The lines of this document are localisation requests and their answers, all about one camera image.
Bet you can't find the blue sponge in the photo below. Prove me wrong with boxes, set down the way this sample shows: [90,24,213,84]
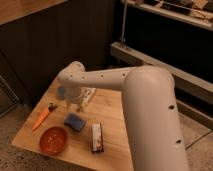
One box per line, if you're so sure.
[64,113,86,132]

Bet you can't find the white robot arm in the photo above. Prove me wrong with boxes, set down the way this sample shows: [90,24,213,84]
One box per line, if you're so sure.
[57,61,189,171]

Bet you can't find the red bowl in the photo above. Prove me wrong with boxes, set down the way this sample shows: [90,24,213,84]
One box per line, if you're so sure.
[39,127,67,155]

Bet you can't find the orange toy carrot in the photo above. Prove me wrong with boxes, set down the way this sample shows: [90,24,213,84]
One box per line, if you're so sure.
[32,103,57,131]

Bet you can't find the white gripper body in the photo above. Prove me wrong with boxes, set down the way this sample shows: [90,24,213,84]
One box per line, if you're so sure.
[65,87,84,105]

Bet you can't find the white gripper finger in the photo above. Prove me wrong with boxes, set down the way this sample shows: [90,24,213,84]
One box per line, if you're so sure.
[67,103,71,111]
[77,104,84,112]

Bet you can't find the blue cup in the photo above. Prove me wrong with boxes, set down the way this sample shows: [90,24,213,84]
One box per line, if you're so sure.
[57,86,65,100]

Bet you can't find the metal shelf rack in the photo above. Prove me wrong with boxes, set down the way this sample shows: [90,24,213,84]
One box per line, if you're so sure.
[110,0,213,129]

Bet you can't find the white bottle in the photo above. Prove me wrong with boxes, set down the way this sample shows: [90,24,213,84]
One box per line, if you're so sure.
[83,88,96,104]

